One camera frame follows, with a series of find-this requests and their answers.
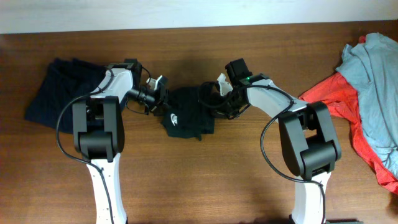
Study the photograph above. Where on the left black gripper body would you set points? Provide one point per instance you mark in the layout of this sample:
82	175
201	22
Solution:
160	99

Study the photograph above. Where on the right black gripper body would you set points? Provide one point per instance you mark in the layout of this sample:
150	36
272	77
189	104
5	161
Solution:
224	105

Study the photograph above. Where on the dark green black t-shirt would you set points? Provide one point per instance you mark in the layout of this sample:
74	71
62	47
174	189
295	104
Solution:
187	117

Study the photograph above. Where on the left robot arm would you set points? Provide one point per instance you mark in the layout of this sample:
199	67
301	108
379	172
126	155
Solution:
98	130

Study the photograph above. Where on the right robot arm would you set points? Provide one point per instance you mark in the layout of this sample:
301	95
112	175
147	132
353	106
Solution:
308	139

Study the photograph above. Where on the folded navy blue garment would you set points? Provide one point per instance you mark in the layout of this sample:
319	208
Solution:
64	81

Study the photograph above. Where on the red orange garment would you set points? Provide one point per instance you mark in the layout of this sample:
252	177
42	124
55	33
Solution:
342	101

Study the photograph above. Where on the light grey blue garment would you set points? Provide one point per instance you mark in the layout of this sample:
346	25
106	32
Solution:
371	69

